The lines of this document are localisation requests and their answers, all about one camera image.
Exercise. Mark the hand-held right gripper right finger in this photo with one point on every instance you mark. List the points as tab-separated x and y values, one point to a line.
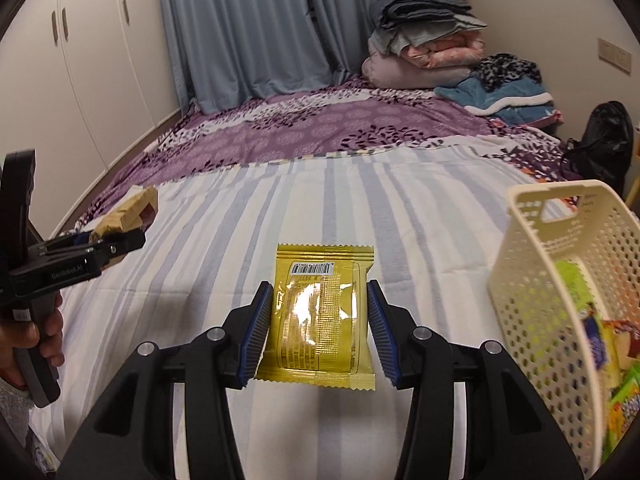
382	332

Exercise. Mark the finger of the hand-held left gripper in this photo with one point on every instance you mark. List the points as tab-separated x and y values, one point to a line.
65	242
122	246

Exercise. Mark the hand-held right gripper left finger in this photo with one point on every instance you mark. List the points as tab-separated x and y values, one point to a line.
257	332

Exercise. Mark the tan snack packet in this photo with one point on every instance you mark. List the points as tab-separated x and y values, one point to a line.
127	210

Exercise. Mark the yellow snack packet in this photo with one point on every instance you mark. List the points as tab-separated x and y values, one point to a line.
315	320

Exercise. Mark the cream perforated plastic basket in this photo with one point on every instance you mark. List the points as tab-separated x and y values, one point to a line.
540	270

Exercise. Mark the green seaweed snack packet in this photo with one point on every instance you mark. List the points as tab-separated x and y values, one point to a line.
575	290

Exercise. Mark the blue and red snack packet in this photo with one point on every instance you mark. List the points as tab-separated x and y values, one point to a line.
595	340

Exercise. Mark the orange yellow snack bag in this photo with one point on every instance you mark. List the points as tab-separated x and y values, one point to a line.
622	345

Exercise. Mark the small green snack packet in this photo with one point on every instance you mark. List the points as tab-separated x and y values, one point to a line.
625	410

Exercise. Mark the person's left hand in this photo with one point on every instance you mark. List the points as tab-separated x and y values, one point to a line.
25	335

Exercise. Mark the blue striped white sheet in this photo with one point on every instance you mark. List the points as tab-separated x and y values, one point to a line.
320	200

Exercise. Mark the white wardrobe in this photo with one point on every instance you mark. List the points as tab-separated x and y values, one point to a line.
100	60

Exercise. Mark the purple floral bedsheet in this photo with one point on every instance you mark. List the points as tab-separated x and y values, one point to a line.
300	125

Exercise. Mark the blue grey curtain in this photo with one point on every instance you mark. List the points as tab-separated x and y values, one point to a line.
250	35

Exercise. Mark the blue fleece blanket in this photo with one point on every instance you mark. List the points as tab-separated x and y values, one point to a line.
500	102

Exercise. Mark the pink quilt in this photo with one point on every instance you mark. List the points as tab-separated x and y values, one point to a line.
445	55

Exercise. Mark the leopard print cloth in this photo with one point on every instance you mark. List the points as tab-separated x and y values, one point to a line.
510	70

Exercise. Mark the black backpack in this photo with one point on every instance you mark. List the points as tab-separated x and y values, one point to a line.
605	140

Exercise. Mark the grey folded blanket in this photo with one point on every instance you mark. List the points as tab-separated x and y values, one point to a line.
425	12

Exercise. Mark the beige wall socket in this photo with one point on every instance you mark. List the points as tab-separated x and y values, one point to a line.
615	56

